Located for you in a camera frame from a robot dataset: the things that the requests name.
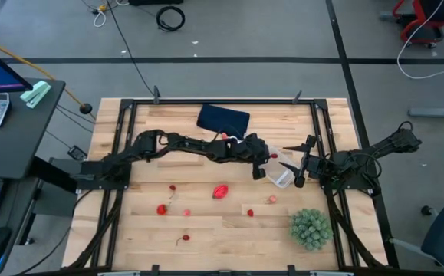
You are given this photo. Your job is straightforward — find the clear plastic tupperware container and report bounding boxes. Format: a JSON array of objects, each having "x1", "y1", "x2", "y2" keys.
[{"x1": 262, "y1": 144, "x2": 300, "y2": 189}]

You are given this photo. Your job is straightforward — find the pink toy dragon fruit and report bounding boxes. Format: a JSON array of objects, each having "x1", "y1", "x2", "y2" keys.
[{"x1": 212, "y1": 184, "x2": 230, "y2": 200}]

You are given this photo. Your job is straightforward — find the long white cable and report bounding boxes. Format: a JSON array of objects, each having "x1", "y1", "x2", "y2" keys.
[{"x1": 396, "y1": 0, "x2": 444, "y2": 81}]

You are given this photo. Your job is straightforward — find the black aluminium table frame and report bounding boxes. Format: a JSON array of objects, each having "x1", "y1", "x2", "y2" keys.
[{"x1": 67, "y1": 97, "x2": 401, "y2": 276}]

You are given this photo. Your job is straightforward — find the grey desk foot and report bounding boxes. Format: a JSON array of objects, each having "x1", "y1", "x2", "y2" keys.
[{"x1": 408, "y1": 100, "x2": 444, "y2": 119}]

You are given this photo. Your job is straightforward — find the green artificial potted plant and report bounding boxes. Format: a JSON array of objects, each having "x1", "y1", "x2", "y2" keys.
[{"x1": 289, "y1": 208, "x2": 334, "y2": 252}]

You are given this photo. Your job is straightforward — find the yellow pole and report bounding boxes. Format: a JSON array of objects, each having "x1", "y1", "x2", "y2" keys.
[{"x1": 0, "y1": 34, "x2": 96, "y2": 120}]

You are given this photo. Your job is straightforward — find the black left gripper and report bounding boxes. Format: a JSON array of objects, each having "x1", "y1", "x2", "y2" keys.
[{"x1": 240, "y1": 133, "x2": 280, "y2": 169}]

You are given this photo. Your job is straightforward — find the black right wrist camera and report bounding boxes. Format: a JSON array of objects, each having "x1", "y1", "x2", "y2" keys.
[{"x1": 307, "y1": 155, "x2": 324, "y2": 176}]

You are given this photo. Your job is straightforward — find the black computer desk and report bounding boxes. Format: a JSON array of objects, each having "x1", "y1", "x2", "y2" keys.
[{"x1": 0, "y1": 78, "x2": 79, "y2": 275}]

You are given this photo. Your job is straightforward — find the mint green stapler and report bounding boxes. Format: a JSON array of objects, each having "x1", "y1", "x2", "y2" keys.
[{"x1": 19, "y1": 80, "x2": 53, "y2": 110}]

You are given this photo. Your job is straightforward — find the long black floor cable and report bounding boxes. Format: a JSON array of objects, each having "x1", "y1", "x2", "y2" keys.
[{"x1": 105, "y1": 0, "x2": 157, "y2": 97}]

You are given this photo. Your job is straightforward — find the navy blue folded cloth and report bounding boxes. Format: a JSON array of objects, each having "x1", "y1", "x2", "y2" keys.
[{"x1": 196, "y1": 103, "x2": 252, "y2": 140}]

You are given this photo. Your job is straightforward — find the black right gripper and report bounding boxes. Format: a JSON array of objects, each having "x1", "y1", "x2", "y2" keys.
[{"x1": 278, "y1": 134, "x2": 324, "y2": 189}]

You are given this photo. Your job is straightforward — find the short white cable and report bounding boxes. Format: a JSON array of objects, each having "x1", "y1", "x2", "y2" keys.
[{"x1": 93, "y1": 9, "x2": 107, "y2": 28}]

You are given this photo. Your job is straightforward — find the coiled black cable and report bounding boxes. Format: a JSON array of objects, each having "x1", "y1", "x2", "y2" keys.
[{"x1": 155, "y1": 5, "x2": 186, "y2": 32}]

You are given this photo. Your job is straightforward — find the red and black stool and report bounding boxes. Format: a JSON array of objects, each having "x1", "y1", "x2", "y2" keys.
[{"x1": 379, "y1": 0, "x2": 444, "y2": 49}]

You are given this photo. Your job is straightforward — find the small black power box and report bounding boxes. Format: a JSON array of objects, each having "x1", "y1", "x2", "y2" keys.
[{"x1": 67, "y1": 144, "x2": 88, "y2": 162}]

